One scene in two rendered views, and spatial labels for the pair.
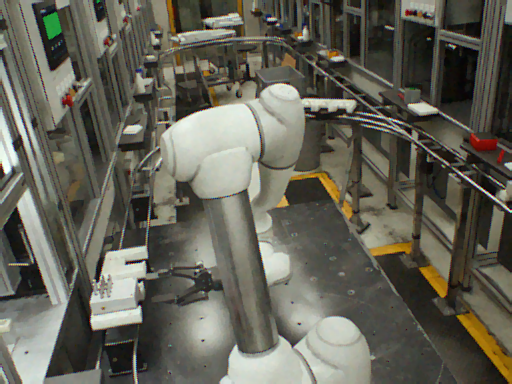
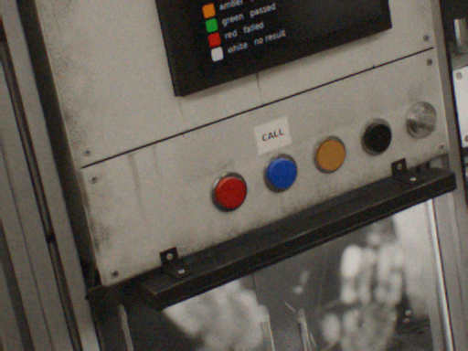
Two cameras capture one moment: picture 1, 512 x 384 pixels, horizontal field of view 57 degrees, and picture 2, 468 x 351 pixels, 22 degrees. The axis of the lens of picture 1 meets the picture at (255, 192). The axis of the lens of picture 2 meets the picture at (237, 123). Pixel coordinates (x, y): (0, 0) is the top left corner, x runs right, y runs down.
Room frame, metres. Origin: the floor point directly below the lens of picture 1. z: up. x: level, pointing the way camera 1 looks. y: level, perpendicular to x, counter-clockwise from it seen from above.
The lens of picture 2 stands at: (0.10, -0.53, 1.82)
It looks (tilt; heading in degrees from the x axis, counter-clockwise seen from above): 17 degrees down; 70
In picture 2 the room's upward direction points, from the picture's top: 11 degrees counter-clockwise
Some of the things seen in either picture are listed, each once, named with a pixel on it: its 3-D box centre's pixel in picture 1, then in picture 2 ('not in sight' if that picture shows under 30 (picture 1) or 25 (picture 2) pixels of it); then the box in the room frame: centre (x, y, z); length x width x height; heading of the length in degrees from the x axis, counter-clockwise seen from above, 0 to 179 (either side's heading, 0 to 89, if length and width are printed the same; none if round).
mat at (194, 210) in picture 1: (199, 120); not in sight; (5.63, 0.60, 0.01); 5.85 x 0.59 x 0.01; 6
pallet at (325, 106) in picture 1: (326, 109); not in sight; (2.95, -0.51, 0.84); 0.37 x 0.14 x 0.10; 64
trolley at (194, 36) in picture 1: (206, 64); not in sight; (6.59, 0.50, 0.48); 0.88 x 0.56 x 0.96; 114
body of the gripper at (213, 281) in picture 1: (209, 279); not in sight; (1.17, 0.17, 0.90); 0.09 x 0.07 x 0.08; 96
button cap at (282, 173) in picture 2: not in sight; (280, 172); (0.52, 0.51, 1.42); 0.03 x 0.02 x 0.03; 6
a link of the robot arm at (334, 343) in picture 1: (335, 360); not in sight; (0.86, -0.16, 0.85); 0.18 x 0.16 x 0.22; 113
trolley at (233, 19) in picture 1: (226, 46); not in sight; (7.90, 0.23, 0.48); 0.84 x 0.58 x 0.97; 14
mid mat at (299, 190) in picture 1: (309, 200); not in sight; (3.27, -0.42, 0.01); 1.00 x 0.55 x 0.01; 6
